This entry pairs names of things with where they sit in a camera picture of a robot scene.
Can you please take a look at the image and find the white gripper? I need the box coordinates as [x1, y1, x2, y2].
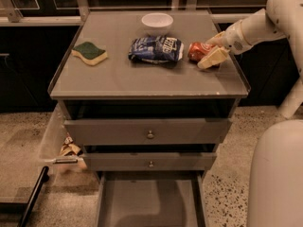
[198, 20, 252, 69]

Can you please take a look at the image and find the red coke can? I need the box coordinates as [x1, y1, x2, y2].
[187, 42, 214, 61]

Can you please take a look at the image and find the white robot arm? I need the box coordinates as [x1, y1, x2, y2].
[198, 0, 303, 227]

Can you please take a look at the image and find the grey drawer cabinet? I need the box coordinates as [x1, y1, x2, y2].
[47, 9, 252, 227]

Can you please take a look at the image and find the middle grey drawer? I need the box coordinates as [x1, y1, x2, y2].
[83, 152, 217, 171]

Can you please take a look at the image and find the grey drawer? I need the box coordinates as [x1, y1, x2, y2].
[83, 152, 217, 171]
[96, 171, 209, 227]
[64, 118, 231, 146]

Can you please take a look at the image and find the top grey drawer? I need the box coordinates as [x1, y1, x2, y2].
[64, 118, 231, 146]

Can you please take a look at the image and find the bottom grey drawer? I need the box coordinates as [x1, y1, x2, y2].
[96, 171, 209, 227]

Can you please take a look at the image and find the blue chip bag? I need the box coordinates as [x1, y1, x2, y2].
[128, 36, 184, 64]

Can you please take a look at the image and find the white bowl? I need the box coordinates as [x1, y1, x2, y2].
[141, 12, 173, 36]

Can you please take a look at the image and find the green yellow sponge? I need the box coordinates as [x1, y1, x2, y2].
[71, 42, 108, 66]

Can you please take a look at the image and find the crumpled snack wrapper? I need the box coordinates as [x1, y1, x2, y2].
[59, 136, 82, 156]

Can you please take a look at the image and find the clear plastic bin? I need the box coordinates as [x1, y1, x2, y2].
[38, 105, 87, 173]

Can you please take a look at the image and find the black bar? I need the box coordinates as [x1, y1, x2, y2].
[17, 166, 49, 227]

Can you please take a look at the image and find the metal window rail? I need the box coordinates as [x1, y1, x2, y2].
[0, 0, 266, 26]

